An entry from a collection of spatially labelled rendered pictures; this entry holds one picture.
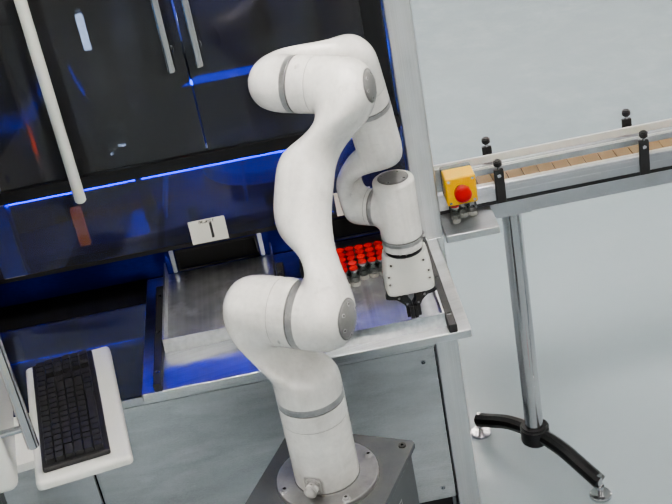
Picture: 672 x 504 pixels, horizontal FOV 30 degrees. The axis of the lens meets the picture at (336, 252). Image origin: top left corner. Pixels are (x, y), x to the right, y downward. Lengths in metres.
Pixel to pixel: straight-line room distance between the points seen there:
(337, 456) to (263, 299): 0.33
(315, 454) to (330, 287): 0.33
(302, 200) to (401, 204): 0.42
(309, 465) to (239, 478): 1.06
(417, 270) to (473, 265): 1.99
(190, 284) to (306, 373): 0.87
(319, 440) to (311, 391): 0.10
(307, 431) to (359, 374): 0.95
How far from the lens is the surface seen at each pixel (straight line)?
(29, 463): 2.71
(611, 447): 3.67
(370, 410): 3.20
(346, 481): 2.29
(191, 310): 2.88
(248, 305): 2.10
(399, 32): 2.74
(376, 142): 2.35
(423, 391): 3.19
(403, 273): 2.55
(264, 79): 2.14
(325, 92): 2.08
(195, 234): 2.90
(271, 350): 2.15
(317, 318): 2.05
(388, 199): 2.45
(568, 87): 5.86
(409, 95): 2.80
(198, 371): 2.67
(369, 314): 2.72
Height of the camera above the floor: 2.35
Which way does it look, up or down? 30 degrees down
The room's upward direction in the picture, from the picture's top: 11 degrees counter-clockwise
